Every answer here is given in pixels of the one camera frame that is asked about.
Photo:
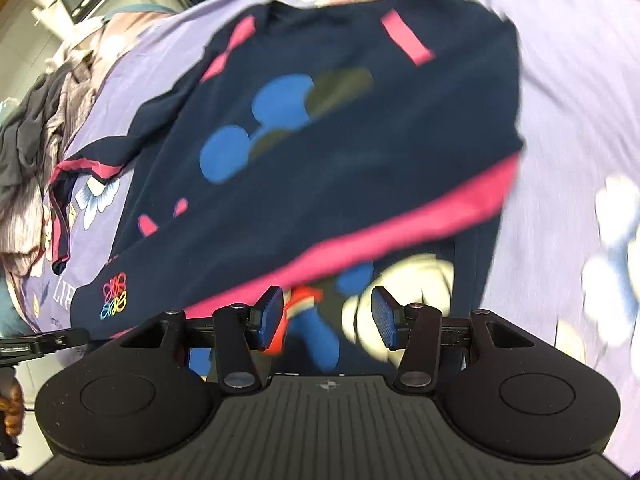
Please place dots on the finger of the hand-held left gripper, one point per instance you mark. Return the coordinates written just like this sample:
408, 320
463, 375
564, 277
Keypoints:
67, 336

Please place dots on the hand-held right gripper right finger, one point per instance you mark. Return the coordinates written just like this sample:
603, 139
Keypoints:
387, 317

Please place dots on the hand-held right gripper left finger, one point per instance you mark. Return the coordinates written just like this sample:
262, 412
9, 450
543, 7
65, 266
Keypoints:
270, 317

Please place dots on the navy pink striped shirt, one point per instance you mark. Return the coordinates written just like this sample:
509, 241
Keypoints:
350, 160

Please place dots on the person's left hand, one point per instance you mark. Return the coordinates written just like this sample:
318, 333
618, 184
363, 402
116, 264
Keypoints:
14, 405

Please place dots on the dark grey cloth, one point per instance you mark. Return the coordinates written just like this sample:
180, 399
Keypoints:
22, 140

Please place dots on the plaid cloth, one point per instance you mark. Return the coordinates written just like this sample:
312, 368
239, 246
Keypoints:
70, 95

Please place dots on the purple floral bed sheet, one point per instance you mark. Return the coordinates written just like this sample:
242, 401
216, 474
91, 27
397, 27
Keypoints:
565, 110

